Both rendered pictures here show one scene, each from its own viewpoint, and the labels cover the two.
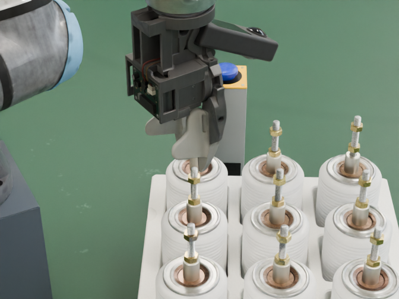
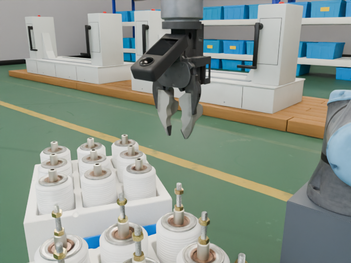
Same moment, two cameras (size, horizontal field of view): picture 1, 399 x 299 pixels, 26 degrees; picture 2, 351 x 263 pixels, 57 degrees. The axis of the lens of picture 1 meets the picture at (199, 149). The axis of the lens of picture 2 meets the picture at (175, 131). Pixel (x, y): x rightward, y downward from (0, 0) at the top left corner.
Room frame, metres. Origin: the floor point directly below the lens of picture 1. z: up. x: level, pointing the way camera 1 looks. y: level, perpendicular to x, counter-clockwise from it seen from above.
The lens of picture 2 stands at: (1.38, -0.23, 0.64)
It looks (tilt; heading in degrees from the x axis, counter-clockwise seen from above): 17 degrees down; 157
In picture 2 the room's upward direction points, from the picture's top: straight up
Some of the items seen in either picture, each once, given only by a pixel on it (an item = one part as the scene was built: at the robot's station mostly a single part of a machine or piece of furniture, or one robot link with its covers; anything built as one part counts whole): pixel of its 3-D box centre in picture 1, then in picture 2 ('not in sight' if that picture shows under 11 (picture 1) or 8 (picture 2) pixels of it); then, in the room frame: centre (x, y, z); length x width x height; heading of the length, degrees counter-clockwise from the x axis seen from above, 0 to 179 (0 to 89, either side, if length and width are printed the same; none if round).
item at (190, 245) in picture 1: (190, 247); (178, 200); (0.83, 0.01, 0.30); 0.01 x 0.01 x 0.08
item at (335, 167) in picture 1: (351, 169); not in sight; (1.06, -0.23, 0.25); 0.08 x 0.08 x 0.01
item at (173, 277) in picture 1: (191, 275); (178, 221); (0.83, 0.01, 0.25); 0.08 x 0.08 x 0.01
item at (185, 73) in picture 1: (176, 56); (183, 56); (0.81, 0.03, 0.59); 0.09 x 0.08 x 0.12; 124
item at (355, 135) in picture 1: (355, 137); not in sight; (1.06, -0.23, 0.31); 0.01 x 0.01 x 0.08
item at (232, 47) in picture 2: not in sight; (240, 47); (-3.41, 2.96, 0.36); 0.50 x 0.38 x 0.21; 117
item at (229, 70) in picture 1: (225, 73); not in sight; (1.23, -0.04, 0.32); 0.04 x 0.04 x 0.02
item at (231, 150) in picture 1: (223, 152); not in sight; (1.23, -0.04, 0.16); 0.07 x 0.07 x 0.31; 88
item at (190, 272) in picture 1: (191, 268); (178, 216); (0.83, 0.01, 0.26); 0.02 x 0.02 x 0.03
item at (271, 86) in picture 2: not in sight; (210, 52); (-1.15, 1.16, 0.45); 1.45 x 0.57 x 0.74; 27
